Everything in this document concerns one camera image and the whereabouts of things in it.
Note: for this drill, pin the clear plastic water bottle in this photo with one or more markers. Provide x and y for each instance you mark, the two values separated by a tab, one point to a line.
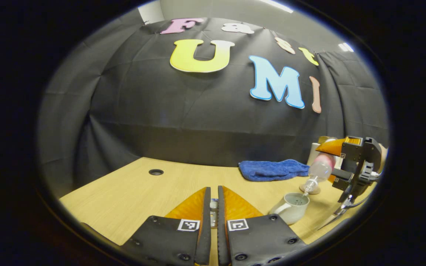
320	170

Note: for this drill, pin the round cork coaster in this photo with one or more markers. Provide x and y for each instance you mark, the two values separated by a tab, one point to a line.
314	191

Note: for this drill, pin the black backdrop cloth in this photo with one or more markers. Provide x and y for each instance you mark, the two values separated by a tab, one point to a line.
198	122

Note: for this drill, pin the white ceramic teacup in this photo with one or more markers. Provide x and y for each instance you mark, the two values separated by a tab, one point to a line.
292	208

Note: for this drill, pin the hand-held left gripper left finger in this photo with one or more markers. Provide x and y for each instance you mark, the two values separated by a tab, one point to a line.
205	229

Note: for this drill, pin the black table grommet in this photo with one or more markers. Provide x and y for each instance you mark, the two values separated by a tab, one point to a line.
156	172

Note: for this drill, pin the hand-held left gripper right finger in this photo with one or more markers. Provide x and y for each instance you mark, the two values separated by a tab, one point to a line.
221	229

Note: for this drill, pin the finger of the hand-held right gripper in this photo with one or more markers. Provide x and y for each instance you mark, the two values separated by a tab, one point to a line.
342	177
333	147

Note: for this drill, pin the blue folded towel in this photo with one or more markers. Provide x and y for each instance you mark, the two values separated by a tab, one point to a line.
272	170

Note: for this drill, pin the white teacup lid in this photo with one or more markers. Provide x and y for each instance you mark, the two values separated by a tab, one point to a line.
214	212

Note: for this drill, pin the brown bread slice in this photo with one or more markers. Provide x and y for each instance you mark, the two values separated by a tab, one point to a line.
325	139

